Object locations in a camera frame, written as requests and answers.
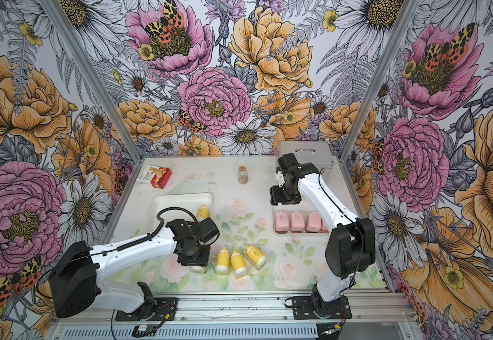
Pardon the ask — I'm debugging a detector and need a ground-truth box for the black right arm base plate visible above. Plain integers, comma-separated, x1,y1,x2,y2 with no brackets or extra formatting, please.
284,295,352,321

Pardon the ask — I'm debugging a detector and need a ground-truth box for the aluminium front rail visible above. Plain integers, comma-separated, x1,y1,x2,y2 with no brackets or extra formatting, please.
50,290,413,326

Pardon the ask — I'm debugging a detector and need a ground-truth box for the white storage tray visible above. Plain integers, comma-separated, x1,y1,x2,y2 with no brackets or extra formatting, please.
147,192,213,232
272,200,325,235

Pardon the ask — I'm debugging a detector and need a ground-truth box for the white right storage tray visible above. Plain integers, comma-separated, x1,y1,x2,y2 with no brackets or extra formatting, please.
272,200,325,235

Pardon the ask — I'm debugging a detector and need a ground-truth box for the red object behind left gripper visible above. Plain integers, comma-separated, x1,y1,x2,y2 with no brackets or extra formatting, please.
136,165,172,189

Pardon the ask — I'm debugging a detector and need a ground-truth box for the small clear glass bottle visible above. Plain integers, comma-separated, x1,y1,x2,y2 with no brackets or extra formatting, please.
238,166,249,185

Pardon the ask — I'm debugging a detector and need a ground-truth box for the pink pencil sharpener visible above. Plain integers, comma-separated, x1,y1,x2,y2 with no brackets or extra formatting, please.
320,221,328,234
290,211,305,233
274,212,290,234
305,212,322,233

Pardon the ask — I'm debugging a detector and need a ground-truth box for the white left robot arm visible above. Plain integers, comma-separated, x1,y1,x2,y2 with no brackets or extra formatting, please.
48,218,220,321

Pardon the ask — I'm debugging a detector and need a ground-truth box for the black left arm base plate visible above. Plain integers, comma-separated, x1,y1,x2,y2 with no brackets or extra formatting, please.
114,297,178,322

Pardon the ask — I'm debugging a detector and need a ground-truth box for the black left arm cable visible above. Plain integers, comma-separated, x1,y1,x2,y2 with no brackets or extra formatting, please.
35,206,200,307

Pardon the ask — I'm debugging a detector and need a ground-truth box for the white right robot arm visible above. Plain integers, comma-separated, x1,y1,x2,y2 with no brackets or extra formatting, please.
270,153,376,320

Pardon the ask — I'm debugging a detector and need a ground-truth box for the silver aluminium first aid case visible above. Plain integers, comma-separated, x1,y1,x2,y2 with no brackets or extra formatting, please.
276,142,335,186

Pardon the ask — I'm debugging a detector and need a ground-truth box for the white left storage tray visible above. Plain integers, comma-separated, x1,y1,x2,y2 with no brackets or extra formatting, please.
147,192,213,232

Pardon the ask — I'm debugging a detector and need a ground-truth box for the white vented cable duct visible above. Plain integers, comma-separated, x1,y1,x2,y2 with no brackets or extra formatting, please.
55,323,319,339

